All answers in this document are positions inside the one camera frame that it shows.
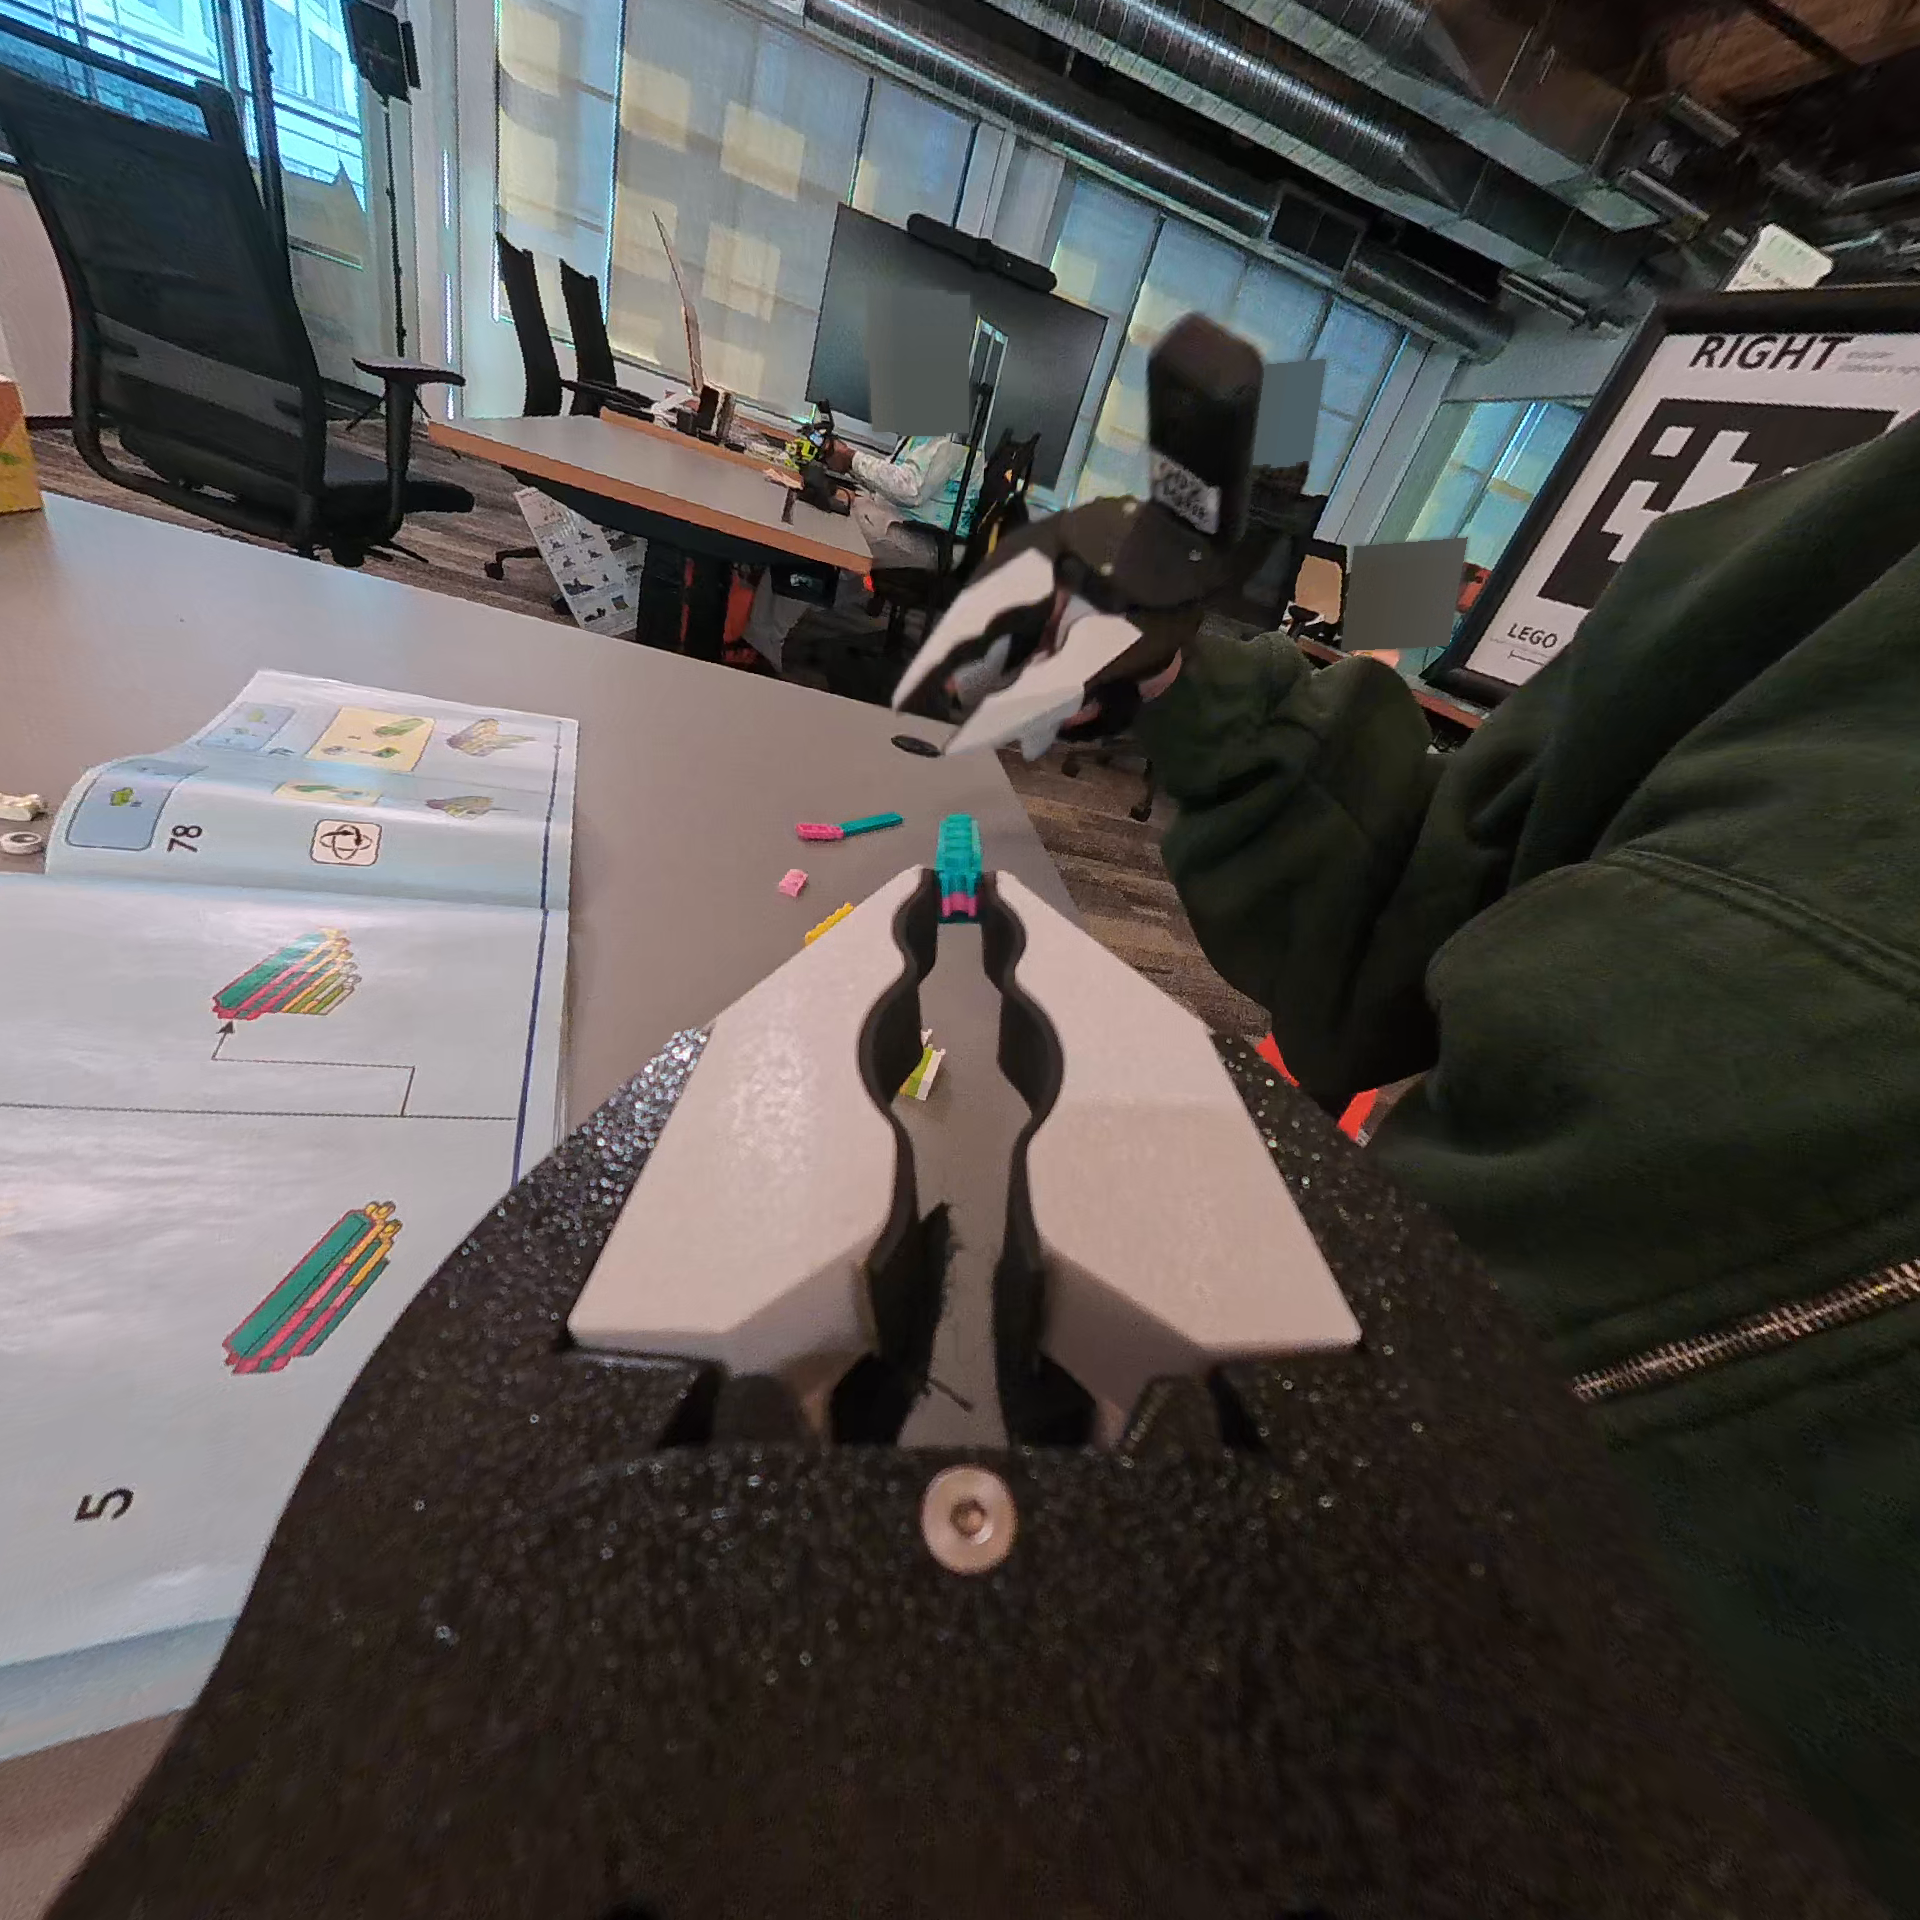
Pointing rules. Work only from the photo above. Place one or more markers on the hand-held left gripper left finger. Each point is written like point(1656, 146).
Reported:
point(734, 1171)

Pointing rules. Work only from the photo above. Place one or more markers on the wood-edged office desk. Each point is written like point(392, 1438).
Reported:
point(661, 473)

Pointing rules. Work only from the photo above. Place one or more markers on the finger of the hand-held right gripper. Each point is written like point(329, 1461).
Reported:
point(983, 609)
point(1079, 668)

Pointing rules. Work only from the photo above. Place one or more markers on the person's right forearm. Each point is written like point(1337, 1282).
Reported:
point(1291, 795)

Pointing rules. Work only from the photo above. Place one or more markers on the small white hanging sign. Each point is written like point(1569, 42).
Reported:
point(1779, 258)

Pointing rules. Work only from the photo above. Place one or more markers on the printed leaflet under desk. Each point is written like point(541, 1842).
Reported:
point(580, 563)

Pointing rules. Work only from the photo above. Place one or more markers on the orange plastic piece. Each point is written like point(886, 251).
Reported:
point(1319, 1089)

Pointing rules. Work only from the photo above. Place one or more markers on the yellow cardboard box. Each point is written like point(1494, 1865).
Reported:
point(15, 450)

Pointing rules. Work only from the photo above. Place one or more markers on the teal pink yellow lego stack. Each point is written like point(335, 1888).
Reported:
point(960, 869)

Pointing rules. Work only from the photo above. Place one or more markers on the black tripod stand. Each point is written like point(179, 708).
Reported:
point(388, 89)

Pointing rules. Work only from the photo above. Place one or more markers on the slim black chair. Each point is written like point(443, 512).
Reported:
point(525, 323)
point(592, 338)

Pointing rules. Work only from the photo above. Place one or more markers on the black video bar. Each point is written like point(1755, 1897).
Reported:
point(983, 248)

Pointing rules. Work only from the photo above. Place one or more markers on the orange object under desk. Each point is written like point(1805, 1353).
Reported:
point(713, 609)

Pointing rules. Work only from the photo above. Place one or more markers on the ceiling air duct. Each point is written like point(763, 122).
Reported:
point(1201, 89)

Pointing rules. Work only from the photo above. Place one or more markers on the black white marker sign board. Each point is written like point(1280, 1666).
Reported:
point(1694, 450)

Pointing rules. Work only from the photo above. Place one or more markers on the yellow green white lego assembly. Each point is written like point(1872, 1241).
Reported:
point(830, 926)
point(925, 1067)

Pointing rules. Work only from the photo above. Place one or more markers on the large black monitor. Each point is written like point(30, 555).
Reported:
point(1044, 374)

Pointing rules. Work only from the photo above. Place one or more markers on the black office chair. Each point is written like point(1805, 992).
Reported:
point(165, 299)

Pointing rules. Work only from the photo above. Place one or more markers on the lego instruction booklet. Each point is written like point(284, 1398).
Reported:
point(240, 1140)

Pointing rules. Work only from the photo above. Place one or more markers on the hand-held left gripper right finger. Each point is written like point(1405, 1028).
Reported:
point(1184, 1185)

